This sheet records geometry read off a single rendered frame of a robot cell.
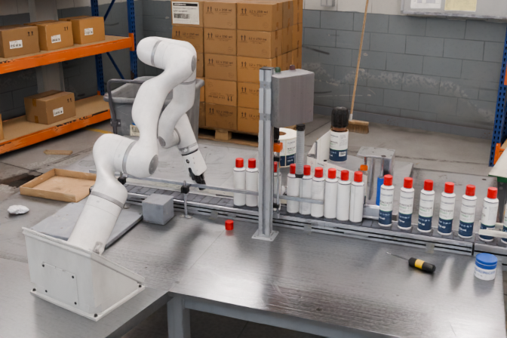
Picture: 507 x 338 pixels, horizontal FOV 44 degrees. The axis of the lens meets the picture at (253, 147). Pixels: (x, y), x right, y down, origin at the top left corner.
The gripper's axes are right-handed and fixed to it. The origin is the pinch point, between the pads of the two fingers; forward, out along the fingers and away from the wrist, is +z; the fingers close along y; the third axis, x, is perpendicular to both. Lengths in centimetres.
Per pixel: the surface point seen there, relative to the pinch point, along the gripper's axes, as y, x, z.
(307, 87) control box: -7, -61, -29
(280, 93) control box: -18, -53, -31
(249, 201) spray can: -2.0, -19.8, 10.9
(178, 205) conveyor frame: -5.5, 11.2, 5.1
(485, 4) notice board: 422, -120, -2
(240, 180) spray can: -2.8, -19.3, 1.3
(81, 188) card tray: 2, 63, -11
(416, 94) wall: 447, -30, 72
